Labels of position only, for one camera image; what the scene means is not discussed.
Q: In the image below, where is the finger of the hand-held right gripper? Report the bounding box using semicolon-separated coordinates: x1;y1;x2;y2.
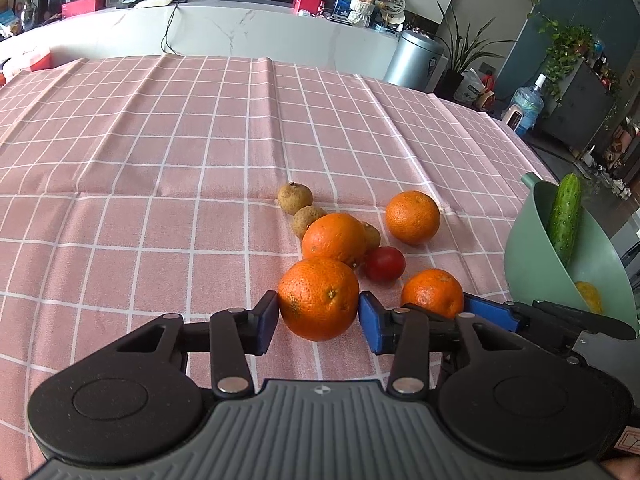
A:
517;332;588;367
462;291;638;339

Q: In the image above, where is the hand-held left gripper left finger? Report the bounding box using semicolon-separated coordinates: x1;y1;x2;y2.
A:
112;290;280;398

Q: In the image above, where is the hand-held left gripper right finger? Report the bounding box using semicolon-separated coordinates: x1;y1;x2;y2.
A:
359;290;531;396

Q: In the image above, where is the large orange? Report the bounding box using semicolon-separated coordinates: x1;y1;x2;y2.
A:
277;258;361;342

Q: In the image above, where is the red tomato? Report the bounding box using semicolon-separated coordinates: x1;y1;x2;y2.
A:
363;246;406;282

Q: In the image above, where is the green bowl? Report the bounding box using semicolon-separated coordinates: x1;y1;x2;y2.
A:
503;171;640;337

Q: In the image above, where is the brown longan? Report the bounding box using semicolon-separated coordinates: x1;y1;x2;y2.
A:
292;205;327;240
361;222;382;254
277;181;314;215

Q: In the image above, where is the yellow pear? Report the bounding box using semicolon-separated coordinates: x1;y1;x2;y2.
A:
574;281;605;315

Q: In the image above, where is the green cucumber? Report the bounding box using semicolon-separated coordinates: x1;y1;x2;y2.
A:
545;173;582;268

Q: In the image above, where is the pink checked tablecloth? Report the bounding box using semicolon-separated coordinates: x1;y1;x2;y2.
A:
0;54;563;476

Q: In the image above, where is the blue water bottle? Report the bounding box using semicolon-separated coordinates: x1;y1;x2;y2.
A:
510;74;546;134

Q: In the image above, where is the dark grey cabinet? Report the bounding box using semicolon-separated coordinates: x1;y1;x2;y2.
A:
540;55;618;150

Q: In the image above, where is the white plastic bag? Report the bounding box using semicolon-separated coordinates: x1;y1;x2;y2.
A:
455;69;487;106

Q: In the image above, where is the long-leaf potted plant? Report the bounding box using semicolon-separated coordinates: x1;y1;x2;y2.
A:
435;2;516;103

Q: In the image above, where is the grey metal trash can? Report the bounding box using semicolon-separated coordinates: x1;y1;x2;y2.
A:
382;30;446;92

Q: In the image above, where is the white marble media console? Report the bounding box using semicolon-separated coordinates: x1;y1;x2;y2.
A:
0;0;401;81

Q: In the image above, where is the red storage box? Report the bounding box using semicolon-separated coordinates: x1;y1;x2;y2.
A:
14;49;53;72

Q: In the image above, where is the black cable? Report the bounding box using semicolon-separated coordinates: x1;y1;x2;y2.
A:
161;0;182;56

